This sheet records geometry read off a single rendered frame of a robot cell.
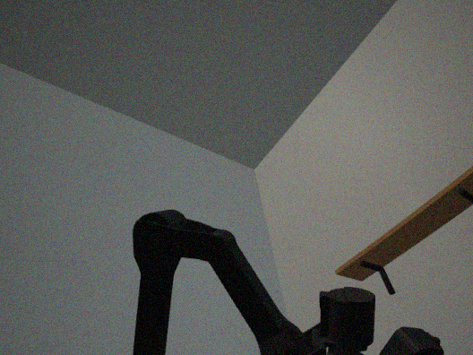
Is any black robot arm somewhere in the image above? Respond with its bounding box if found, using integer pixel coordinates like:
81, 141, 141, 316
133, 210, 444, 355

